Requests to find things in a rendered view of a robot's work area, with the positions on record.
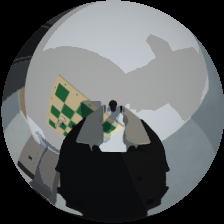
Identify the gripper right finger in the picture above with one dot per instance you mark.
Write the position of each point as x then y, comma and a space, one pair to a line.
138, 133

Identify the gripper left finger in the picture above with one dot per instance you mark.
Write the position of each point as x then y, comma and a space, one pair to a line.
83, 136

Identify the green and cream checkered board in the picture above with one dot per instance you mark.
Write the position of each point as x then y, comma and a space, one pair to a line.
66, 101

